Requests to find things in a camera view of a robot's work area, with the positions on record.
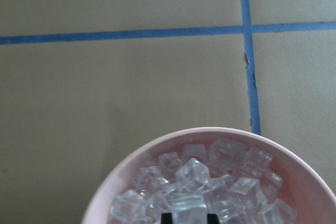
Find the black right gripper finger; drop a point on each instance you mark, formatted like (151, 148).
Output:
(166, 218)

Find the clear ice cube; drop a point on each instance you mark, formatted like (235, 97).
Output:
(188, 208)

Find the pile of ice cubes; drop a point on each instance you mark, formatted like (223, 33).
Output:
(234, 180)

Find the pink bowl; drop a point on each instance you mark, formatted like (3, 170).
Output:
(303, 188)

